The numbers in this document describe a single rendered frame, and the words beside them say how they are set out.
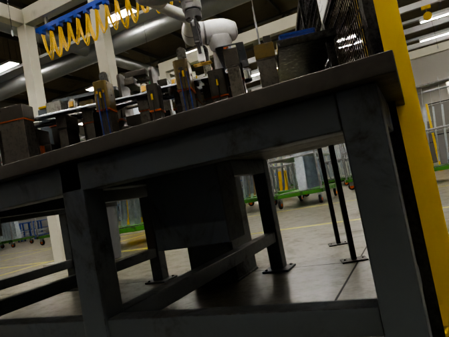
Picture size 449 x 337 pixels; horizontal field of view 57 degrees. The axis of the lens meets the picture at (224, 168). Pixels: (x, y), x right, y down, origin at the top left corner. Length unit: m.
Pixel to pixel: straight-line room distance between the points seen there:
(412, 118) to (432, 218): 0.30
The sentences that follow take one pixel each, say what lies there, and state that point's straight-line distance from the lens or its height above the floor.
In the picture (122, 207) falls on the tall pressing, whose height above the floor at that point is 0.59.
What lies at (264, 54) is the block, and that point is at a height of 1.01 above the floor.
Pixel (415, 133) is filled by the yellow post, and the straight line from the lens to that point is 1.32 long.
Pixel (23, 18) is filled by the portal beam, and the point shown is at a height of 3.36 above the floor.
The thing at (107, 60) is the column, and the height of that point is 4.09.
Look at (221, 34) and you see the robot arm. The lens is 2.48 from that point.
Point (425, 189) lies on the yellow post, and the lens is 1.32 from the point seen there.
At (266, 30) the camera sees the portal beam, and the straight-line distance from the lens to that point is 8.21.
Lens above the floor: 0.50
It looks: 3 degrees up
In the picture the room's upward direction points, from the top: 11 degrees counter-clockwise
